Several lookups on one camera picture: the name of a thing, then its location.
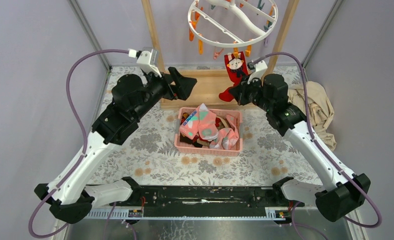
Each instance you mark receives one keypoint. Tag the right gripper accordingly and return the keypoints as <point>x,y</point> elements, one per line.
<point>240,90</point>

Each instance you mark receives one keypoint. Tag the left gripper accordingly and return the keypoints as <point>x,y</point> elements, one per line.
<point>180,89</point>

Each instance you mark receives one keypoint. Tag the red sock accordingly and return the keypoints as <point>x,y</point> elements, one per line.
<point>219,123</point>
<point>236,68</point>

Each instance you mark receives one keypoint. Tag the pink plastic basket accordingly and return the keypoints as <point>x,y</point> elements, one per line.
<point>189,148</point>

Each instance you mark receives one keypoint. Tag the brown argyle sock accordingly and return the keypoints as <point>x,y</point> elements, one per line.
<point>196,142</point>

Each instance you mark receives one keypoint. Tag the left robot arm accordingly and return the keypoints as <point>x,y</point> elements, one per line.
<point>70,196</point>

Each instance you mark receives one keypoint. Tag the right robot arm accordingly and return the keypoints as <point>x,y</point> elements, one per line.
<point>341,190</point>

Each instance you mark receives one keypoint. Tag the white round clip hanger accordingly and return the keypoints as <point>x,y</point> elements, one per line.
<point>238,25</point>

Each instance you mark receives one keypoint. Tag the beige crumpled cloth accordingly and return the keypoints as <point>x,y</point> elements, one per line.
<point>321,111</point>

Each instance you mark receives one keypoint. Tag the floral table mat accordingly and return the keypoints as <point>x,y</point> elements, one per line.
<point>150,157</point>

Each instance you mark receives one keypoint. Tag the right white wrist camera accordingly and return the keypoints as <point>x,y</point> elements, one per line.
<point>258,69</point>

